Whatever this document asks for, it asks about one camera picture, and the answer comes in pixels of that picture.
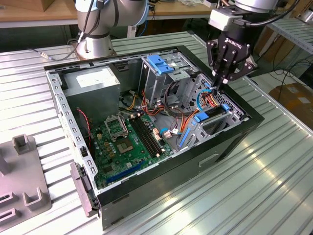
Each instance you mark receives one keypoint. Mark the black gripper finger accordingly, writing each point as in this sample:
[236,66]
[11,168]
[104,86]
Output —
[240,71]
[210,54]

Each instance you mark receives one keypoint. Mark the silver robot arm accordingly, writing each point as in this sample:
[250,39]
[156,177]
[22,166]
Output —
[97,24]

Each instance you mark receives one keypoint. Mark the metal disk bay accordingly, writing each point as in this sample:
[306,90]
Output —
[220,123]

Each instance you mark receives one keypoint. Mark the blue plastic drive latch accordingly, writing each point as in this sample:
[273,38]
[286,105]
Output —
[159,64]

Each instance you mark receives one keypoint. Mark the brown cardboard box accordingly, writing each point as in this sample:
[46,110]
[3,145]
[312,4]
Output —
[293,98]

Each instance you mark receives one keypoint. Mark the metal slat side table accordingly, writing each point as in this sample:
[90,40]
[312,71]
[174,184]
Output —
[293,31]

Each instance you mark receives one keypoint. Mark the metal drive cage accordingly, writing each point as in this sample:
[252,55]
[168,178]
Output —
[156,85]

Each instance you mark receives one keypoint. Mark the silver metal cylinder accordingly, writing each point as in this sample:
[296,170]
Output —
[307,16]

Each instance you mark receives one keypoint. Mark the black RAM slot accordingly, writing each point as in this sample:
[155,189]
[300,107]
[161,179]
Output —
[151,133]
[146,135]

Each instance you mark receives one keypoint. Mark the green motherboard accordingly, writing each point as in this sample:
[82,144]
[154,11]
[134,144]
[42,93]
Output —
[137,149]

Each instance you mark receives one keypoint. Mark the grey power supply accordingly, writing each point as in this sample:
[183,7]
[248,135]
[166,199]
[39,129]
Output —
[93,98]

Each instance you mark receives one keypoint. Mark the black PC case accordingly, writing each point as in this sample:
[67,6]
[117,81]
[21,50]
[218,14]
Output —
[171,176]

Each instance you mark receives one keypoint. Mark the CPU socket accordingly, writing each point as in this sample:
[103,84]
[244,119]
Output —
[124,146]

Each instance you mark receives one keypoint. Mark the blue expansion slot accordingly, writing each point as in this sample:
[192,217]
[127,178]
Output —
[124,174]

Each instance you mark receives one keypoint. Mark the grey plastic case latch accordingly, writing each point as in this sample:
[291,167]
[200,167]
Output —
[82,188]

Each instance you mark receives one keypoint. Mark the grey parts rack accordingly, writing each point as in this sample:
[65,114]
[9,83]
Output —
[22,171]

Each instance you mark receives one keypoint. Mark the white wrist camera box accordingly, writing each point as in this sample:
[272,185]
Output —
[221,19]

